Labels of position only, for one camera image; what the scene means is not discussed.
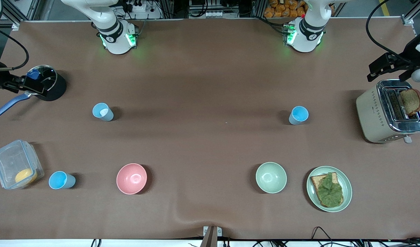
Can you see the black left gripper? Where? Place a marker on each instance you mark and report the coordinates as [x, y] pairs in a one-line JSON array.
[[404, 62]]

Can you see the light blue plastic cup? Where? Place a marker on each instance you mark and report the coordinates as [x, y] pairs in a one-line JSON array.
[[299, 114], [101, 110], [58, 180]]

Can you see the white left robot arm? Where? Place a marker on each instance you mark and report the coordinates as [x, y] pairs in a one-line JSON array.
[[306, 37]]

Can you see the glass pot lid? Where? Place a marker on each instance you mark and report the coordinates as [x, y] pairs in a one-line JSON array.
[[47, 78]]

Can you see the brown bread slice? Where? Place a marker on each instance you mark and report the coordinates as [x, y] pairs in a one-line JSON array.
[[411, 101]]

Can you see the beige chrome toaster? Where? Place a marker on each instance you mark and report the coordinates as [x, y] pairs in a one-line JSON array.
[[371, 113]]

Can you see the clear plastic food container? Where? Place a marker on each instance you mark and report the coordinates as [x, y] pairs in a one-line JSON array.
[[10, 161]]

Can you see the orange round food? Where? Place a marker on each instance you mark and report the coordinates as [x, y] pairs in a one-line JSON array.
[[24, 175]]

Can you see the bag of orange snacks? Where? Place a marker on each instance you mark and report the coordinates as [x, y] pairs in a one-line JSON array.
[[285, 8]]

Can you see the pale green plate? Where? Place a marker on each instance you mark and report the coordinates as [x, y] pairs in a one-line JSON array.
[[346, 185]]

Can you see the toast slice under lettuce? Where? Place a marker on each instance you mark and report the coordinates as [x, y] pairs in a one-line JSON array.
[[316, 181]]

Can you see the white power strip with plugs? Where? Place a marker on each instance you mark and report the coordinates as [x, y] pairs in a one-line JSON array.
[[137, 7]]

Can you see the pink bowl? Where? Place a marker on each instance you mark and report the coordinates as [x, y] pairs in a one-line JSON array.
[[131, 178]]

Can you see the green lettuce leaf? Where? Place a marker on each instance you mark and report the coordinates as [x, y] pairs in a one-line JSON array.
[[330, 193]]

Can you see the pale green bowl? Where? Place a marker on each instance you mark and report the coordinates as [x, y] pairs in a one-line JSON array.
[[271, 177]]

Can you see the small white power strip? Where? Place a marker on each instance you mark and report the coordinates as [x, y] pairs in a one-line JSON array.
[[214, 14]]

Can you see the brown table cover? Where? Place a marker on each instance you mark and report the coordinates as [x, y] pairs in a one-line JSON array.
[[210, 144]]

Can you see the aluminium frame profile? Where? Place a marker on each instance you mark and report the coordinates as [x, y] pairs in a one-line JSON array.
[[21, 10], [414, 12]]

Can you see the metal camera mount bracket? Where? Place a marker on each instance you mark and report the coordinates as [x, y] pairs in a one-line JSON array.
[[210, 238]]

